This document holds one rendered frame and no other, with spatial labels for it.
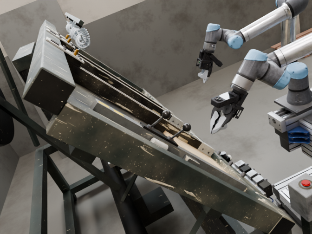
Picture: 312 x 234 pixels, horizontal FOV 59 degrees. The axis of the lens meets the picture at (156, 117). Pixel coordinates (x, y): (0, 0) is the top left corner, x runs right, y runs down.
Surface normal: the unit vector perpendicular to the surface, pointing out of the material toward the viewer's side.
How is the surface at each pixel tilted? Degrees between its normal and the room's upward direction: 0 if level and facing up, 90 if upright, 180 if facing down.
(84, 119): 90
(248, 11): 90
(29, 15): 75
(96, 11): 90
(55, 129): 90
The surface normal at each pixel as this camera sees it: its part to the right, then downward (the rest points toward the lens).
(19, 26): 0.17, 0.18
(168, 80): 0.25, 0.40
